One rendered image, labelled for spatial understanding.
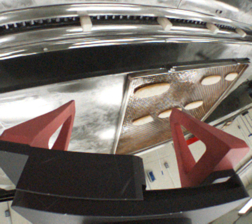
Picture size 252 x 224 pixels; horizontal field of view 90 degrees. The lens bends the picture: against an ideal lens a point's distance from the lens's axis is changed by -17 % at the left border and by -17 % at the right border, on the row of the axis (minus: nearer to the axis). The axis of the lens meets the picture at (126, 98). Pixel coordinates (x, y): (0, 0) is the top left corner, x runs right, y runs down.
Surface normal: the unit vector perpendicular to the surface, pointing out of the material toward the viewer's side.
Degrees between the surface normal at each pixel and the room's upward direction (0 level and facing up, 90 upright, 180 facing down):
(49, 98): 10
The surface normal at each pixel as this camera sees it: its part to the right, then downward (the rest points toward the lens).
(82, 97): 0.37, 0.73
